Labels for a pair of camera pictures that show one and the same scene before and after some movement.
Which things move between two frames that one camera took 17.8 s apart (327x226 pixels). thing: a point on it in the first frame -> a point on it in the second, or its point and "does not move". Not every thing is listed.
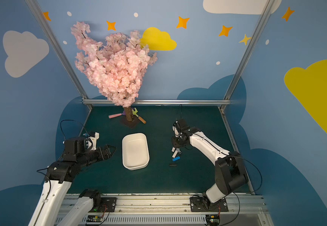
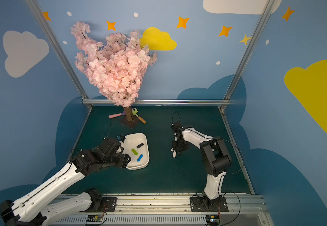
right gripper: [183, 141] does not move
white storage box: [135, 150] does not move
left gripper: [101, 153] -> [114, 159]
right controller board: [212, 219] does not move
